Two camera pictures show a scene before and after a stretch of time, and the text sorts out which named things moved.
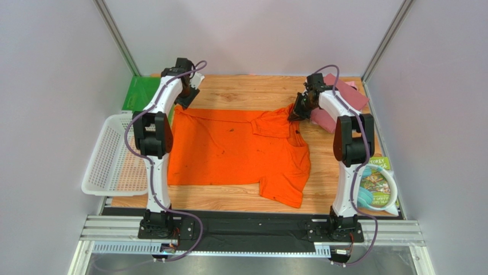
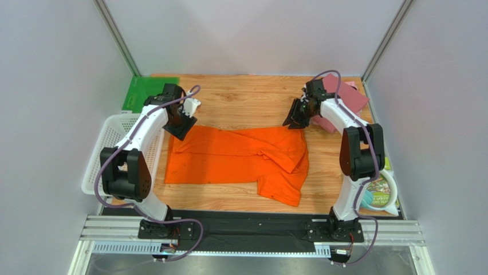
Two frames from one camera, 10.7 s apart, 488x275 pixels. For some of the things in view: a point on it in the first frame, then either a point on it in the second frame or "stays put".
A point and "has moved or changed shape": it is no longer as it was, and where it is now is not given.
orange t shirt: (264, 148) has moved or changed shape
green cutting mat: (138, 91) stays put
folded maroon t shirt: (354, 98) stays put
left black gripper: (187, 102) → (181, 132)
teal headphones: (365, 196) stays put
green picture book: (377, 183) stays put
